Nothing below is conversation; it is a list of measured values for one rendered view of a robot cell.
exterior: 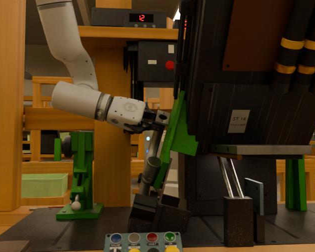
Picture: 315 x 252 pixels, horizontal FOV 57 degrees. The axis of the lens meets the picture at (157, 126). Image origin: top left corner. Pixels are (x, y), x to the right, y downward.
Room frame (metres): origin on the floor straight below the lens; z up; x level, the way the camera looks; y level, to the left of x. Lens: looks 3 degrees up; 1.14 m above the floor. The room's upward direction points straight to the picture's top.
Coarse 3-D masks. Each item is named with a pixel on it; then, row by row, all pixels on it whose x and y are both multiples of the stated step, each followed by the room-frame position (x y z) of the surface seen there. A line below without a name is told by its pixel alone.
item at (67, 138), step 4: (68, 136) 0.96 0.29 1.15; (64, 140) 0.95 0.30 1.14; (68, 140) 0.95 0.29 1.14; (64, 144) 0.94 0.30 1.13; (68, 144) 0.95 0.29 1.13; (64, 148) 0.94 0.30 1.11; (68, 148) 0.95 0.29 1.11; (64, 152) 0.95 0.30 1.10; (68, 152) 0.95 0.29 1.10; (72, 152) 0.99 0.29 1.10; (68, 156) 0.96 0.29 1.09
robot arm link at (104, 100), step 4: (100, 96) 0.83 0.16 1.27; (104, 96) 0.83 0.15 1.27; (108, 96) 0.84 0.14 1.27; (100, 100) 0.82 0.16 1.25; (104, 100) 0.83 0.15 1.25; (108, 100) 0.85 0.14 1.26; (100, 104) 0.82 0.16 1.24; (104, 104) 0.82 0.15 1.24; (96, 108) 0.82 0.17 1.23; (100, 108) 0.82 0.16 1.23; (104, 108) 0.82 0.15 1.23; (96, 112) 0.83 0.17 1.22; (100, 112) 0.82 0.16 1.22; (104, 112) 0.84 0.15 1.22; (96, 116) 0.84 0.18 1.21; (100, 116) 0.84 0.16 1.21; (104, 116) 0.85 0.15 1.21; (100, 120) 0.85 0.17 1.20
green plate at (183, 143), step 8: (176, 104) 0.78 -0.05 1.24; (184, 104) 0.78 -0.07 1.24; (176, 112) 0.76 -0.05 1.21; (184, 112) 0.78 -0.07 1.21; (176, 120) 0.76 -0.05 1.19; (184, 120) 0.78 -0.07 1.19; (168, 128) 0.82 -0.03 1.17; (176, 128) 0.77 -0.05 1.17; (184, 128) 0.78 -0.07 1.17; (168, 136) 0.77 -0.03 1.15; (176, 136) 0.77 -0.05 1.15; (184, 136) 0.78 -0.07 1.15; (192, 136) 0.78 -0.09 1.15; (168, 144) 0.76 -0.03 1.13; (176, 144) 0.77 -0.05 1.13; (184, 144) 0.78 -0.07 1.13; (192, 144) 0.78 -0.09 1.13; (160, 152) 0.86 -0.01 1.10; (168, 152) 0.76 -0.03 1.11; (184, 152) 0.78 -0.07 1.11; (192, 152) 0.78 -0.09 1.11
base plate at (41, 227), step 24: (48, 216) 0.93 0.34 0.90; (120, 216) 0.93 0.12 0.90; (192, 216) 0.93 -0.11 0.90; (216, 216) 0.93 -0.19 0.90; (264, 216) 0.93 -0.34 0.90; (288, 216) 0.93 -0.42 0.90; (312, 216) 0.93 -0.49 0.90; (0, 240) 0.71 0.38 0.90; (48, 240) 0.71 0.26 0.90; (72, 240) 0.71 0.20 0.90; (96, 240) 0.71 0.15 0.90; (192, 240) 0.71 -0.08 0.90; (216, 240) 0.71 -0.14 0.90; (288, 240) 0.71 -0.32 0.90; (312, 240) 0.71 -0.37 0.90
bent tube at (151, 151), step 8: (160, 112) 0.87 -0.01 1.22; (168, 112) 0.88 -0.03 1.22; (160, 120) 0.84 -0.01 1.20; (168, 120) 0.85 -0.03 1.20; (152, 136) 0.91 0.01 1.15; (160, 136) 0.90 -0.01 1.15; (152, 144) 0.91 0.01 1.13; (152, 152) 0.91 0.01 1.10; (144, 168) 0.88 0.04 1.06; (144, 184) 0.82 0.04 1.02; (144, 192) 0.80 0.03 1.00
